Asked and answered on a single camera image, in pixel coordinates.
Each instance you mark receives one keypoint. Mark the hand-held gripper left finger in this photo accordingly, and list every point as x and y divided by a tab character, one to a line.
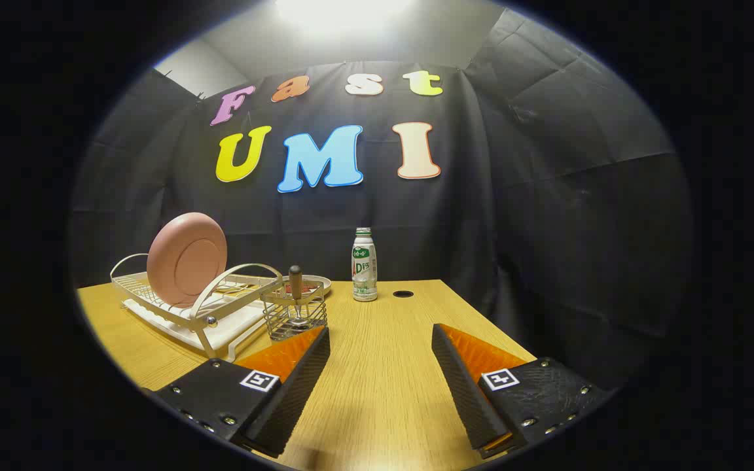
298	392

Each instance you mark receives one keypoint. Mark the bright ceiling light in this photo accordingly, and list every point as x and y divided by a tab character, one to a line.
344	12

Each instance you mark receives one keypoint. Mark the pink plate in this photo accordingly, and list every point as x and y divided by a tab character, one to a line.
187	261

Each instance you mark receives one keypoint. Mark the black backdrop cloth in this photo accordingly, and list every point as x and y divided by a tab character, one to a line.
482	216

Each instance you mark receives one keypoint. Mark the black table grommet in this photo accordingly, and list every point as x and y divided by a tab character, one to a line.
403	294

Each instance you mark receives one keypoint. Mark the white ribbed drip tray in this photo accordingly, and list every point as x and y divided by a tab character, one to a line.
233	333

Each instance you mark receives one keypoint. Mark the white green drink bottle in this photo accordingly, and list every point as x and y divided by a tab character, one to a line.
364	268

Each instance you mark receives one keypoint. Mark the grey round plate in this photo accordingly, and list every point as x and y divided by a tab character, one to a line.
323	283

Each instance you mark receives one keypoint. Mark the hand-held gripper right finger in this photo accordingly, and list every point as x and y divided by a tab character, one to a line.
465	392

